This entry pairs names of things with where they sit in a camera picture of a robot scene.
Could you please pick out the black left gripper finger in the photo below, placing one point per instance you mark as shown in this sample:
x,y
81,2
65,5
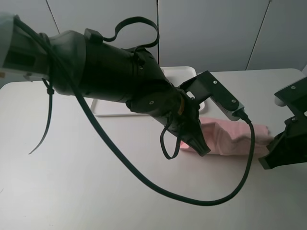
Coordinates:
x,y
197,143

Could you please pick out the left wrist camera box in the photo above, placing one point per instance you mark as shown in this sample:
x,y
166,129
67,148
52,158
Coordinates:
x,y
205,85

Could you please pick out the pink towel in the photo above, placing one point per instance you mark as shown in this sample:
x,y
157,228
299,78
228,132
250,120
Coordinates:
x,y
233,138

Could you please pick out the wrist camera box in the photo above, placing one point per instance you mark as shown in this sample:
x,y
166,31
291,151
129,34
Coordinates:
x,y
205,85
294,96

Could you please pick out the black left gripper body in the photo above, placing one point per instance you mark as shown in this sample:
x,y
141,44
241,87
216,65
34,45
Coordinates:
x,y
169,105

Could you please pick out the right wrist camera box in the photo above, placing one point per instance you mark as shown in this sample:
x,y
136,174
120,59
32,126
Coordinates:
x,y
294,96

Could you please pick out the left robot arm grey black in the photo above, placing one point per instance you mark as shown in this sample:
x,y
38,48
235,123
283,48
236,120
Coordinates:
x,y
87,66

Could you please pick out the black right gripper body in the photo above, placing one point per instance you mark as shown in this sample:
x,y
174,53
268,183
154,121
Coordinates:
x,y
288,147

